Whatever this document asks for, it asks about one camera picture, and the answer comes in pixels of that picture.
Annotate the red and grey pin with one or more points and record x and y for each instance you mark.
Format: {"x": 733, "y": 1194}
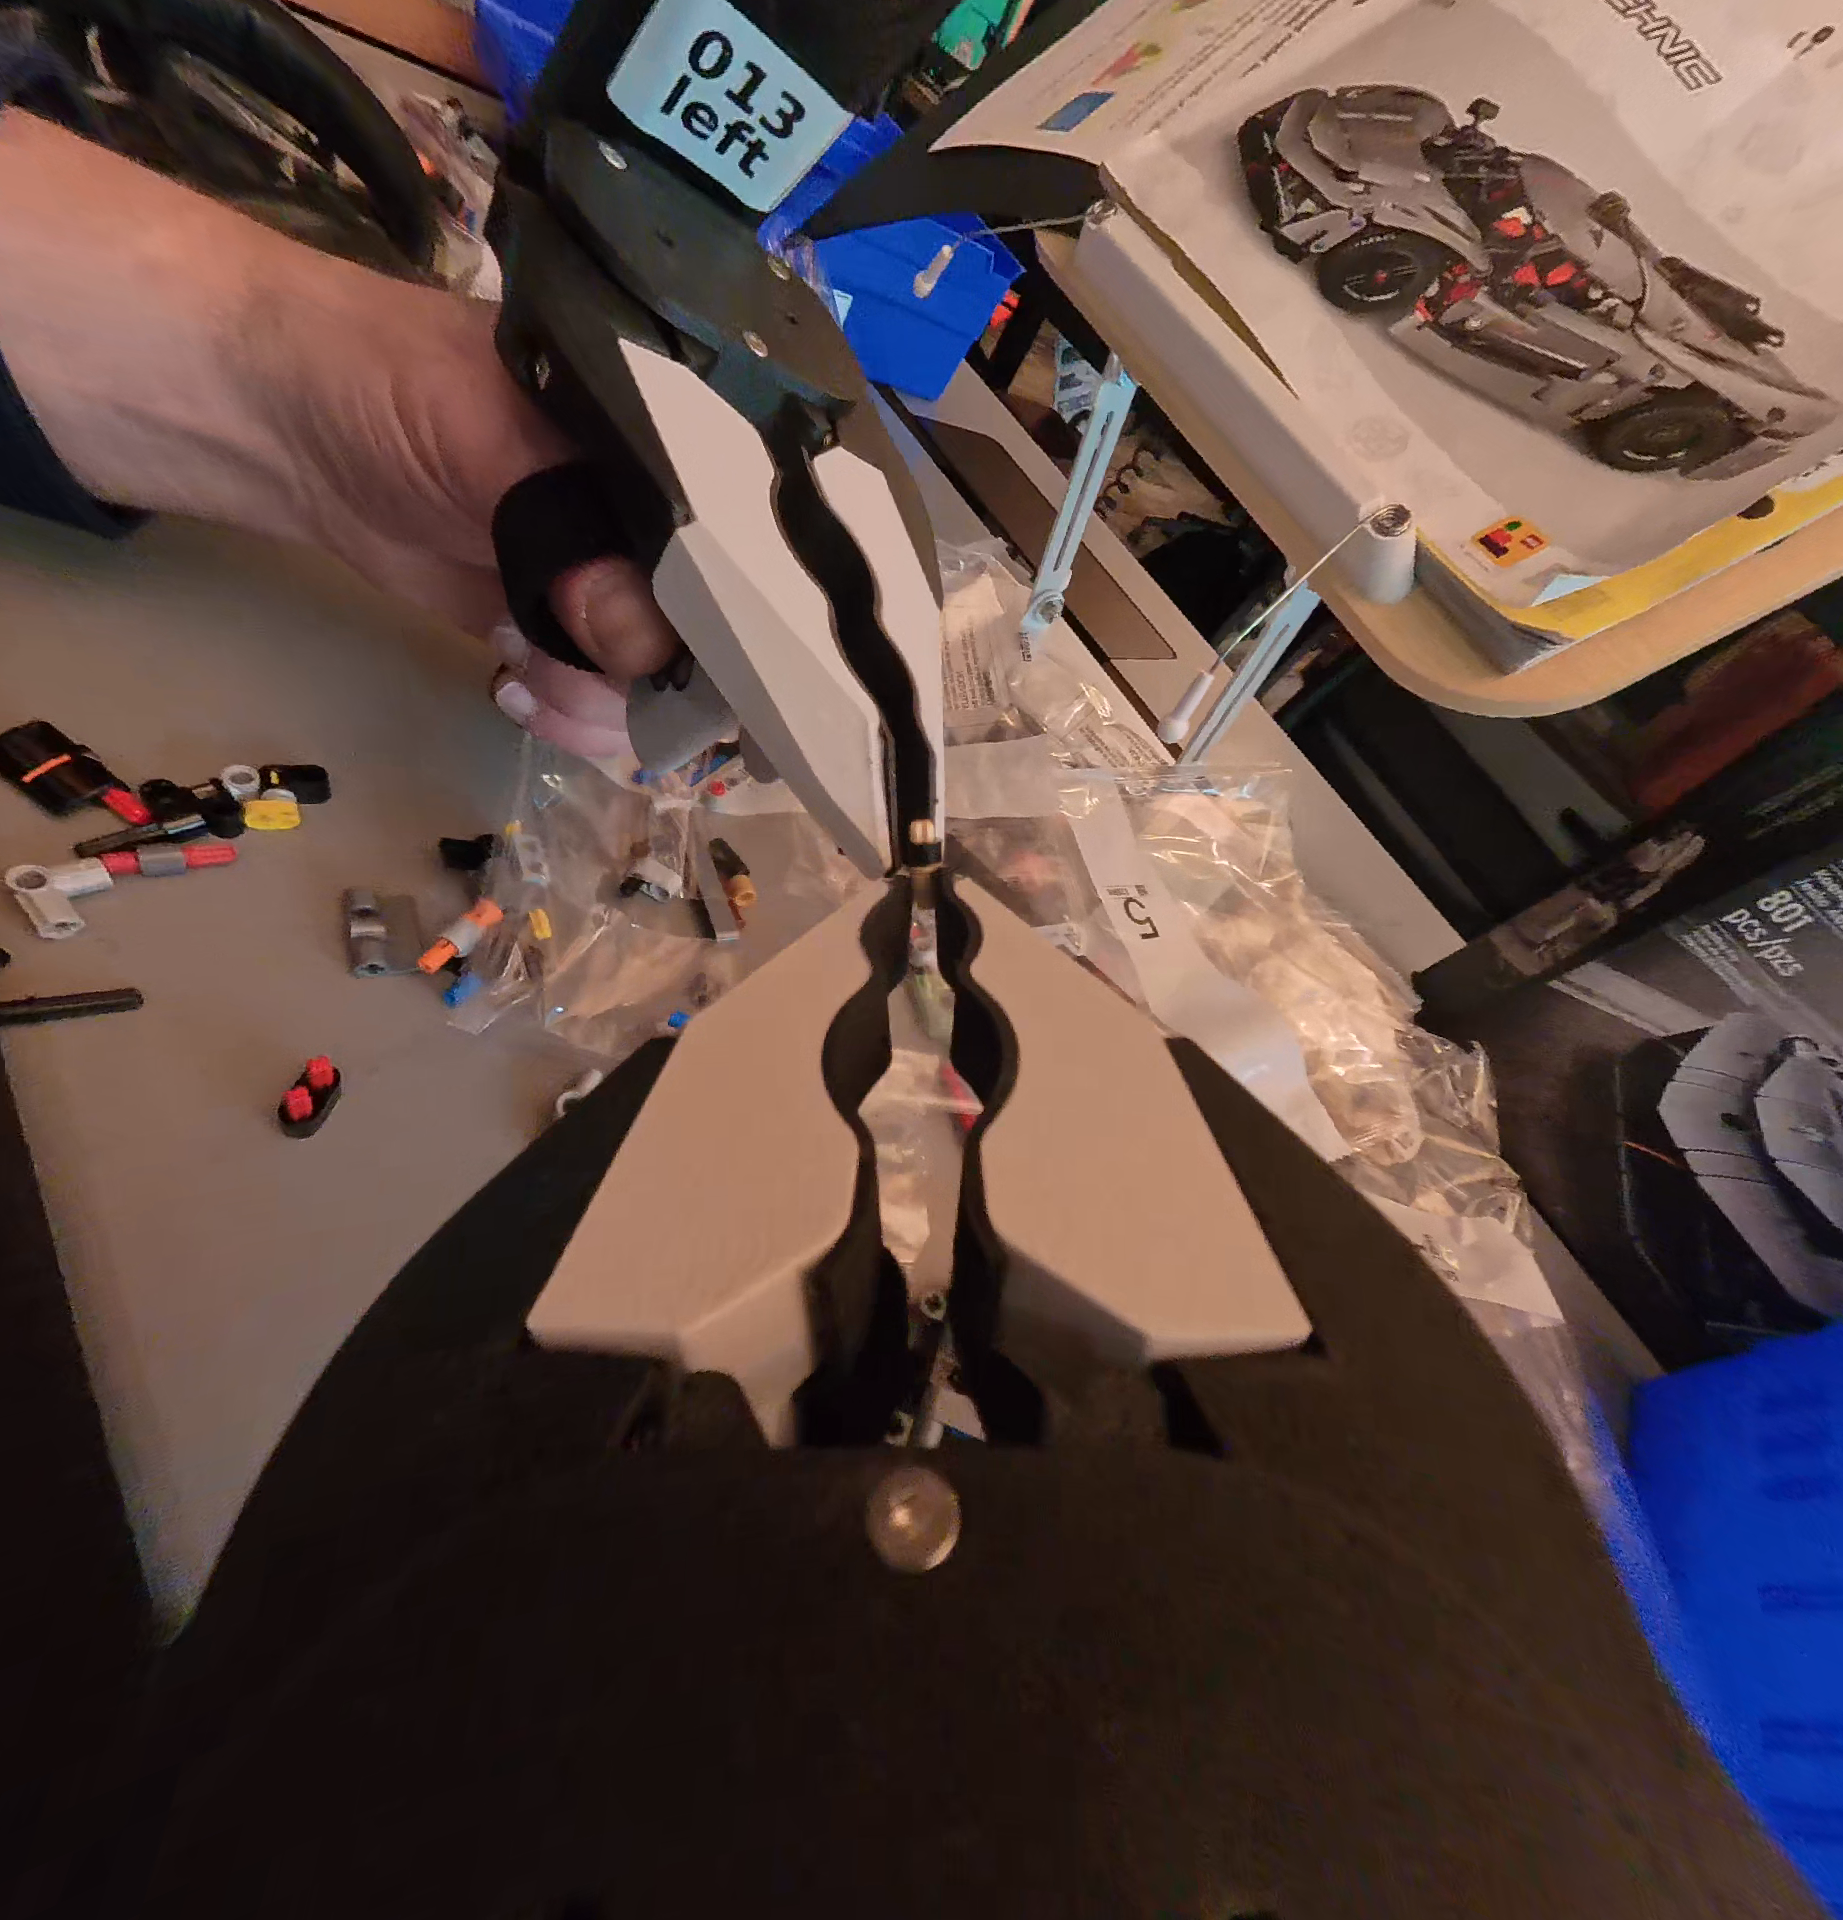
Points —
{"x": 171, "y": 863}

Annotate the black axle rod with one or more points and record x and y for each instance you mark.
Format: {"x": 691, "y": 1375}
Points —
{"x": 63, "y": 1005}

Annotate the yellow lego piece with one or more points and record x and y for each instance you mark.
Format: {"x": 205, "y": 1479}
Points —
{"x": 273, "y": 815}

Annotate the person's left hand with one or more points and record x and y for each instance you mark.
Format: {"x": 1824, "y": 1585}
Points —
{"x": 263, "y": 390}

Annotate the blue plastic bin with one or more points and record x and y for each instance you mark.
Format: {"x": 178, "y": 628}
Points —
{"x": 893, "y": 316}
{"x": 1762, "y": 1576}

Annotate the small clear bag of pins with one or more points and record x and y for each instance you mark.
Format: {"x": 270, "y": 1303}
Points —
{"x": 606, "y": 960}

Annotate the dark grey connector block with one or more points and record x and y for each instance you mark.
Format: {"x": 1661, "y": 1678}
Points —
{"x": 383, "y": 931}

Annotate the pile of clear parts bags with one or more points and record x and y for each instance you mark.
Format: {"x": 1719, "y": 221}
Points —
{"x": 1312, "y": 1020}

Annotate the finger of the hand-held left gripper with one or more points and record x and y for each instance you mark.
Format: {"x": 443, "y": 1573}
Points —
{"x": 772, "y": 661}
{"x": 907, "y": 630}

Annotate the yellow-edged booklet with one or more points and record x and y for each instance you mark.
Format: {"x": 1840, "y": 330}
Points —
{"x": 1762, "y": 518}

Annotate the orange lego pin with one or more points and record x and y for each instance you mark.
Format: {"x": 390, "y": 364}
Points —
{"x": 462, "y": 933}

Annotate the small white lego piece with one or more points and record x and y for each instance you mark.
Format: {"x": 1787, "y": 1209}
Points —
{"x": 578, "y": 1092}

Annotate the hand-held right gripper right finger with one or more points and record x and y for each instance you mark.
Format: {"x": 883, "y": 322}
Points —
{"x": 1148, "y": 1201}

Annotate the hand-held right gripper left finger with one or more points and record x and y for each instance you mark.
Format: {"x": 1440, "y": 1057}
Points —
{"x": 697, "y": 1201}

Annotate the white lego instruction booklet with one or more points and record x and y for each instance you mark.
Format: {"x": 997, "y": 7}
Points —
{"x": 1613, "y": 90}

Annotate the black studded mat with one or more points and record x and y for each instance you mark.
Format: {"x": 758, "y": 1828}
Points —
{"x": 21, "y": 1351}

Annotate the small black lego piece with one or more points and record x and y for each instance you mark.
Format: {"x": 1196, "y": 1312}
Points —
{"x": 468, "y": 851}

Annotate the dark lego set box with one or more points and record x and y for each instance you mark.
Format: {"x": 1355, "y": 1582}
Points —
{"x": 1732, "y": 1050}

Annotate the light grey angle connector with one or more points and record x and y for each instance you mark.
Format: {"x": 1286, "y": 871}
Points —
{"x": 53, "y": 892}

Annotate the black curved lego piece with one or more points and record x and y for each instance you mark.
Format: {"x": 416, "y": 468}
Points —
{"x": 298, "y": 783}

